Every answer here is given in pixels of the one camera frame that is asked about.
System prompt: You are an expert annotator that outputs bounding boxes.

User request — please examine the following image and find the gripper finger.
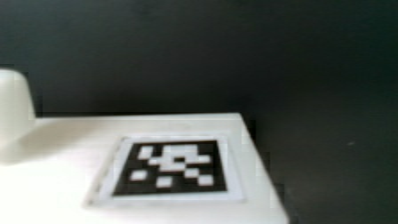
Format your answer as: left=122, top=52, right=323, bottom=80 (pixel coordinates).
left=0, top=69, right=35, bottom=163

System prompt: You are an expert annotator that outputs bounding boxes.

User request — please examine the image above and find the white front drawer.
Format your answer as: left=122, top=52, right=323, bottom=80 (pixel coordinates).
left=0, top=113, right=289, bottom=224

